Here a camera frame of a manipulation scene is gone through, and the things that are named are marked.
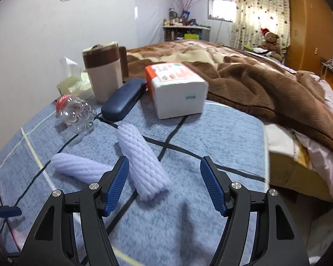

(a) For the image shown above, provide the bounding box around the patterned curtain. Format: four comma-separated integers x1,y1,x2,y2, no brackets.
231,0,291,49

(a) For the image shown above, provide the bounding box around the white orange tissue pack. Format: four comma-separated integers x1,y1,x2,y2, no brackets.
145,63,209,119

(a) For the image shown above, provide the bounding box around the small plastic wrapper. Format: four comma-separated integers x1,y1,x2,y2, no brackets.
12,229,28,251

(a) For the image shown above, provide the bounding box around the blue checked table cloth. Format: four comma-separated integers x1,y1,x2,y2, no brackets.
0,96,269,265

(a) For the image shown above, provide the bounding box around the dried branches vase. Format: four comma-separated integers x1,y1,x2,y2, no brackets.
172,0,202,20

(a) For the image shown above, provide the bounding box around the pink quilt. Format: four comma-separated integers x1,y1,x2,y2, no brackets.
295,71,333,198

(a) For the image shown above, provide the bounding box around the brown fleece blanket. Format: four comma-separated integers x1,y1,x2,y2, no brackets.
123,40,333,152

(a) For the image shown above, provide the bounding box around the teddy bear with santa hat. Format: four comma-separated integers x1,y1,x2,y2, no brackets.
260,28,283,63

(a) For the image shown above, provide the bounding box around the green tissue box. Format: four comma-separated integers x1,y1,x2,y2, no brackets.
57,57,94,100

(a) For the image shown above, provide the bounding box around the bed mattress base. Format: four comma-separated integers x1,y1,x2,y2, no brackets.
263,122,333,203

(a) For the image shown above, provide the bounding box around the clear plastic cola bottle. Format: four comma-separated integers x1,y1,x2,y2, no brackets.
56,94,97,135

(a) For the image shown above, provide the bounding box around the lavender foam net sleeve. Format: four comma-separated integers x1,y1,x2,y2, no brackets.
51,153,113,184

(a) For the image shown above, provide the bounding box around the wooden wardrobe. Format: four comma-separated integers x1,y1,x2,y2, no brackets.
285,0,333,75

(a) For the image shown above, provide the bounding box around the small window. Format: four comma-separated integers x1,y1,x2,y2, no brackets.
208,0,236,22

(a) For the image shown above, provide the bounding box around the cluttered side desk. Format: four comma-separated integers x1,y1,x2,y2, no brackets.
163,25,210,41

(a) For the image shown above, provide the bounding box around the brown beige tumbler cup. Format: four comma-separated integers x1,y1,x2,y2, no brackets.
82,41,123,104

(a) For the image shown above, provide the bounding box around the dark blue glasses case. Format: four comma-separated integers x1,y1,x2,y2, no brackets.
101,78,147,122

